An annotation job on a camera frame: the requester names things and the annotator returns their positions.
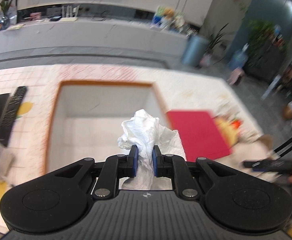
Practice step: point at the blue water jug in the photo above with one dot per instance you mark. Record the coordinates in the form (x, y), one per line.
(239, 58)

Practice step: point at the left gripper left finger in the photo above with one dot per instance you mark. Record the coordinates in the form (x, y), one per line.
(109, 172)

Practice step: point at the black remote control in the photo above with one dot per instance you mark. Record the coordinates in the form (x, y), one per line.
(10, 113)

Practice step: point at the marble TV console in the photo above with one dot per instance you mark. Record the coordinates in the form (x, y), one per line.
(86, 32)

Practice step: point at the yellow microfiber cloth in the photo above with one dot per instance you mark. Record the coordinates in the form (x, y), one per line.
(227, 131)

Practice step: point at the orange crochet fruit toy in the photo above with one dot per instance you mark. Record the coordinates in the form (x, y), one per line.
(236, 123)

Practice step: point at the red capsule dispenser box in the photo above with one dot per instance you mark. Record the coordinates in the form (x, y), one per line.
(199, 135)

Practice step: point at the teddy bear on console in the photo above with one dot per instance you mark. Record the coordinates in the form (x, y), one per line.
(168, 13)

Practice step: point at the grey pedal trash bin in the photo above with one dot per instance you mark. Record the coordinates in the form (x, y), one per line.
(194, 51)

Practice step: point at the orange cardboard storage box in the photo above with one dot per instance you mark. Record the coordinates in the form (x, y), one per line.
(87, 116)

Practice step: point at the pink woven basket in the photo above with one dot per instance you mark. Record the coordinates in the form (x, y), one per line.
(206, 60)

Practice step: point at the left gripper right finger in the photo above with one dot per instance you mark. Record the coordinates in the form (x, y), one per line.
(175, 168)

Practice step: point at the white wifi router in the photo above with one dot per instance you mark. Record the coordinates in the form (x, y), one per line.
(69, 13)

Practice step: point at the white paper towel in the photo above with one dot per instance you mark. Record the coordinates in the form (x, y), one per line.
(145, 131)

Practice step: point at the green plant in glass vase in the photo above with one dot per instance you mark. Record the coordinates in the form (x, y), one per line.
(5, 21)

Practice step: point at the tall potted floor plant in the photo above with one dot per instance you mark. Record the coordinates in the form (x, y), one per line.
(216, 37)

